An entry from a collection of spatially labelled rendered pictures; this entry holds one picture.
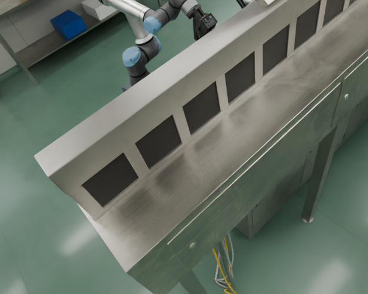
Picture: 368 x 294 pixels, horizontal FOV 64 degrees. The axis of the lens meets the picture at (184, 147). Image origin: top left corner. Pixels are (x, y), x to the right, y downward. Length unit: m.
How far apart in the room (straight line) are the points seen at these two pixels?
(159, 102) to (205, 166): 0.22
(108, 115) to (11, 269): 2.27
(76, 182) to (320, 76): 0.75
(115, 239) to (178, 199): 0.18
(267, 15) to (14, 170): 2.96
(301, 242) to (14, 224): 2.33
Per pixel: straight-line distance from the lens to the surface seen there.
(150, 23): 1.48
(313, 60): 1.07
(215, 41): 0.80
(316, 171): 1.74
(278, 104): 0.92
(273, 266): 2.17
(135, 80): 1.93
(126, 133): 0.68
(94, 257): 2.48
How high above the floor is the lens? 2.09
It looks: 51 degrees down
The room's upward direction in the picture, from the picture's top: 19 degrees counter-clockwise
